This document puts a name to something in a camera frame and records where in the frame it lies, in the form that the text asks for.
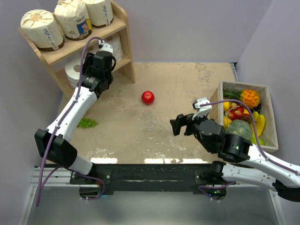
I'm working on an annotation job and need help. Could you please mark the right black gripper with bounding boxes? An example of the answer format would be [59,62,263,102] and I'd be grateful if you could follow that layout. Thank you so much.
[169,109,213,152]

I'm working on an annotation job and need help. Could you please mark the floral paper towel roll back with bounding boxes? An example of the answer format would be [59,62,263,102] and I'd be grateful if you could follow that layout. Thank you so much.
[87,45,100,54]

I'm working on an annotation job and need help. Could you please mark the white paper towel roll front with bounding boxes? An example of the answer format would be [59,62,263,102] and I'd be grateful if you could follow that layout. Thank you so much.
[105,33,123,61]

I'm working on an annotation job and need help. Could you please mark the paper roll plain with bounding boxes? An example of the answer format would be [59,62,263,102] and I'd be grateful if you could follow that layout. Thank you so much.
[83,0,113,28]

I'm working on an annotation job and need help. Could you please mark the paper roll cartoon label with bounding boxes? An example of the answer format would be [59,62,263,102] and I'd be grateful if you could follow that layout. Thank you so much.
[54,0,92,41]

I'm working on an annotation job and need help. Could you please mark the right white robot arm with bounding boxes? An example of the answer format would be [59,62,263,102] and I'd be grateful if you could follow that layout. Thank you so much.
[170,114,300,202]

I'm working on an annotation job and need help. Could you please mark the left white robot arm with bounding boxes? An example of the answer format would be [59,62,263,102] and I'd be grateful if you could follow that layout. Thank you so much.
[34,51,116,184]

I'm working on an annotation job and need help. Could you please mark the wooden three-tier shelf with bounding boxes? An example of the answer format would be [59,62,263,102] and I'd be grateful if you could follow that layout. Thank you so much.
[18,0,135,97]

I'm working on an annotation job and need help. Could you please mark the yellow lemon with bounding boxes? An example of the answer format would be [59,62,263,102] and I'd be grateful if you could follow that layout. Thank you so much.
[223,101,231,113]

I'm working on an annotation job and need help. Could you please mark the red apple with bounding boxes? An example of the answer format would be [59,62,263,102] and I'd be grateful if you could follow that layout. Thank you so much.
[141,90,155,105]

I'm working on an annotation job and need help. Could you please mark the red cherries cluster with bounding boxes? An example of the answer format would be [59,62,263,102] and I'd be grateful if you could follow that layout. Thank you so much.
[227,106,250,121]

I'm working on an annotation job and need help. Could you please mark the green melon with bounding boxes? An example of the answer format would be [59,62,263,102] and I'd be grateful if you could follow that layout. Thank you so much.
[225,120,252,141]

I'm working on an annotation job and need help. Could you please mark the green grapes bunch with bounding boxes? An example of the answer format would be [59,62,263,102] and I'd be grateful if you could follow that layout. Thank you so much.
[78,118,98,128]

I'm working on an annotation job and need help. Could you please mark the green pear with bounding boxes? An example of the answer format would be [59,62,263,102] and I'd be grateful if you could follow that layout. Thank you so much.
[251,136,265,146]

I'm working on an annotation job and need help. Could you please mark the pineapple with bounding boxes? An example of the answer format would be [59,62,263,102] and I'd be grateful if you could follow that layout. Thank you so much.
[223,89,260,109]

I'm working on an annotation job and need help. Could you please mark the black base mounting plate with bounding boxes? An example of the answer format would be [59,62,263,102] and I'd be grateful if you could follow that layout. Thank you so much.
[70,162,231,200]

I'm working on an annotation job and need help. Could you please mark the yellow bananas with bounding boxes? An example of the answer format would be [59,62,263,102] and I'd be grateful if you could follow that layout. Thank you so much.
[253,111,266,137]

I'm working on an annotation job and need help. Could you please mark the wicker basket with liner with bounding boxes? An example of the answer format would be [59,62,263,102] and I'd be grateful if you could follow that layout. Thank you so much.
[210,81,278,152]

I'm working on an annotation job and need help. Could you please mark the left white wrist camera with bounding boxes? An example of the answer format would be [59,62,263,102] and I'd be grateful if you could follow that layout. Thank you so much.
[96,40,113,57]

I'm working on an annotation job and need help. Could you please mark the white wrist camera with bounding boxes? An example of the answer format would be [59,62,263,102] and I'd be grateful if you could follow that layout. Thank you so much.
[96,40,113,57]
[192,97,212,120]

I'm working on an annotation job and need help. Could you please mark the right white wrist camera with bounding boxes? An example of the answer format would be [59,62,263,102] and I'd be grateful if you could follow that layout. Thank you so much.
[192,97,212,120]

